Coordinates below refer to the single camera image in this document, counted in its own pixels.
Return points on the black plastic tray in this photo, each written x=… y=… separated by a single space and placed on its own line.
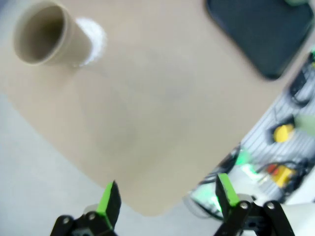
x=258 y=32

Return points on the yellow emergency stop button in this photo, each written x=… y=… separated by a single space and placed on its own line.
x=283 y=132

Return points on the white scalloped paper coaster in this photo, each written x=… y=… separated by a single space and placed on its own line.
x=97 y=37

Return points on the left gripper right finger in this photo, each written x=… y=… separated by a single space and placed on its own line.
x=226 y=194

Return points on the tan brown tall cup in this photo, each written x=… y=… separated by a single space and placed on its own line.
x=49 y=32

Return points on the yellow box with red button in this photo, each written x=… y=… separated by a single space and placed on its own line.
x=283 y=173

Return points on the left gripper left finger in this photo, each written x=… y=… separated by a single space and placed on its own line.
x=110 y=204

